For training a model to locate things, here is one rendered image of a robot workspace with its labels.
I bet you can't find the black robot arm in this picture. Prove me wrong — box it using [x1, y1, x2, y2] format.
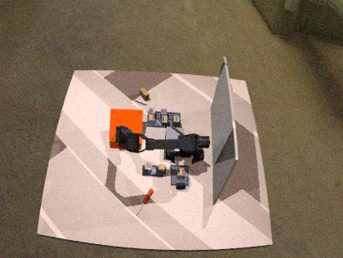
[115, 125, 210, 153]

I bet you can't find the black short cylinder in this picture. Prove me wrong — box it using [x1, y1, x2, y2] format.
[176, 182, 185, 189]

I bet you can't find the orange-handled screwdriver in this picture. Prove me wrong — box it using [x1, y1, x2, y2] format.
[137, 189, 154, 215]

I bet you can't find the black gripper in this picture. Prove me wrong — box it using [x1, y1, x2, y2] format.
[166, 149, 204, 164]

